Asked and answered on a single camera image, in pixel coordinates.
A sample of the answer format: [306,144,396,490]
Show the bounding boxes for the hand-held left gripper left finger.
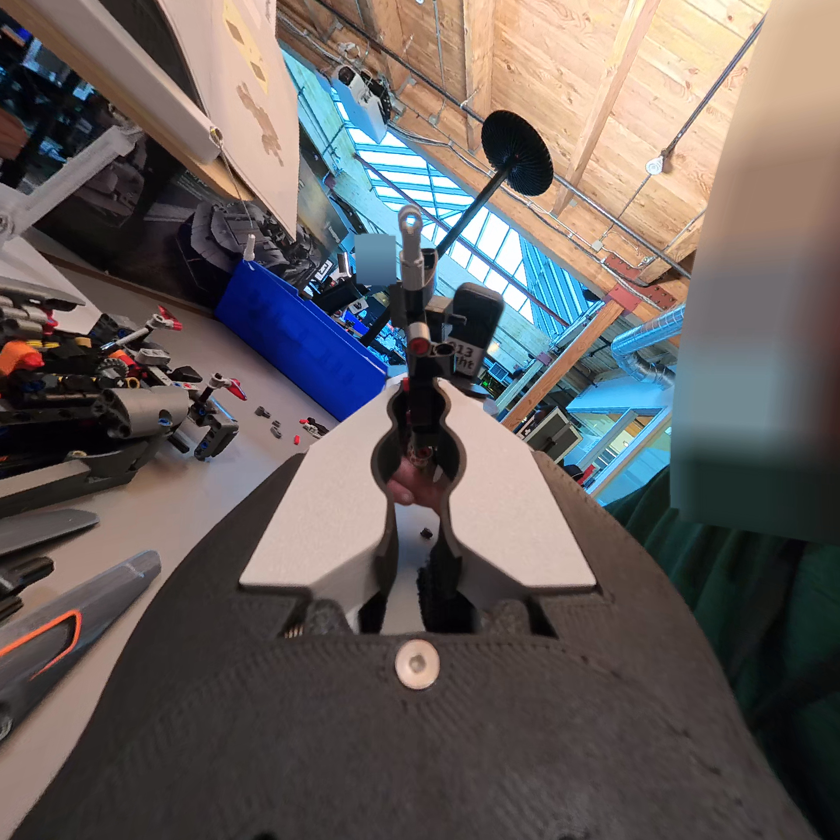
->
[238,377,411,635]

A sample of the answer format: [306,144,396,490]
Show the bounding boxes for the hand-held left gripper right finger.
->
[419,378,599,635]

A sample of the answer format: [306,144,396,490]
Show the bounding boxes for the small black grey lego subassembly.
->
[389,203,460,475]

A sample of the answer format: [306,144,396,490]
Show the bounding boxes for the large lego vehicle model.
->
[0,292,249,519]

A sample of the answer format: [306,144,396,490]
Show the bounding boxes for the grey orange-striped lego wing panels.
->
[0,508,163,746]

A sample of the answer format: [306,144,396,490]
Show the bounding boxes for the dark lego set box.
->
[33,131,352,312]

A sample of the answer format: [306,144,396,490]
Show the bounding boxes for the person's right hand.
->
[387,459,450,508]

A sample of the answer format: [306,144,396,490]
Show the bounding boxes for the black pole with round disc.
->
[357,110,555,349]

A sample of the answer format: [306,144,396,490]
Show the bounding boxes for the blue plastic bin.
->
[215,258,389,422]

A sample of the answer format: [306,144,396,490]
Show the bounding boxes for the white ceiling projector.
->
[330,62,396,144]

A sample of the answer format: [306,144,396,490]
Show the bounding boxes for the white paper sheet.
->
[0,236,99,336]

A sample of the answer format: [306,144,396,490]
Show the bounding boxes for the spiral metal air duct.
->
[610,303,686,389]

